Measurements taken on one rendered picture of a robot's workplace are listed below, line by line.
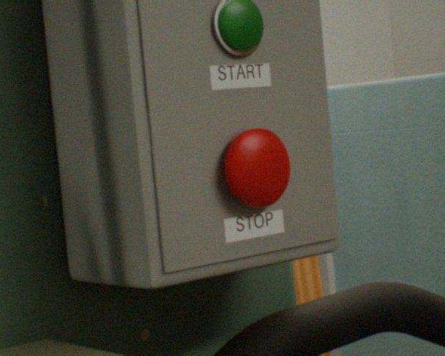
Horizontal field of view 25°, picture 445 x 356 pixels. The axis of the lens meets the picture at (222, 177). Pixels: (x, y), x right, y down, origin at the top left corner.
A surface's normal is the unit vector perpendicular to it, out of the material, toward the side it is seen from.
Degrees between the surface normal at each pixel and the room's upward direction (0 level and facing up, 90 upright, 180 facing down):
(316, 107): 90
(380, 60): 90
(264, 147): 81
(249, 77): 90
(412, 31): 90
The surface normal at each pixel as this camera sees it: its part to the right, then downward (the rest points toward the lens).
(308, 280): 0.67, -0.08
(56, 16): -0.77, 0.11
